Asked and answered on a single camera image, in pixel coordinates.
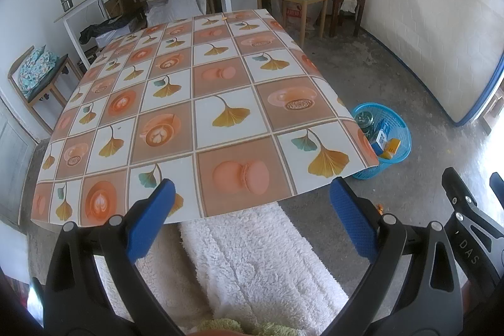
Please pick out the wooden chair with cushion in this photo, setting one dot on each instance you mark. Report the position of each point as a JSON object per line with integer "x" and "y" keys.
{"x": 55, "y": 82}

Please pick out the black cloth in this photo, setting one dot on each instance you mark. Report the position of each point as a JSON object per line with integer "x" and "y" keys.
{"x": 106, "y": 29}

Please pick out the floral cushion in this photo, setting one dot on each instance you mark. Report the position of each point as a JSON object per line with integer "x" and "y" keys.
{"x": 35, "y": 70}

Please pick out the white mattress blue edge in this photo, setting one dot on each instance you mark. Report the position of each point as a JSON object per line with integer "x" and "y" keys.
{"x": 433, "y": 25}

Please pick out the grey door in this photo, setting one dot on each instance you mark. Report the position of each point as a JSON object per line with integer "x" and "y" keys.
{"x": 15, "y": 162}

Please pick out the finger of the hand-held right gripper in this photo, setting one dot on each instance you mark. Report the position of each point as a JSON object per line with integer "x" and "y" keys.
{"x": 458, "y": 198}
{"x": 498, "y": 186}

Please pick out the ginkgo print tablecloth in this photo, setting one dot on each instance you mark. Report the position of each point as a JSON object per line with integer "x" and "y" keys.
{"x": 220, "y": 84}

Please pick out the blue plastic basket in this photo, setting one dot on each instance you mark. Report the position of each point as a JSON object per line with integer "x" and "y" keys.
{"x": 397, "y": 159}

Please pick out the white printed sack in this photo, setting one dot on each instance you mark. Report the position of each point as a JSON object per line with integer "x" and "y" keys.
{"x": 297, "y": 11}

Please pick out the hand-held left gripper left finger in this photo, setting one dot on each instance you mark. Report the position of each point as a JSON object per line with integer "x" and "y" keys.
{"x": 151, "y": 220}

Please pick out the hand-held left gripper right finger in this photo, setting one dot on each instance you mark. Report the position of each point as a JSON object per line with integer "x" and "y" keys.
{"x": 350, "y": 220}

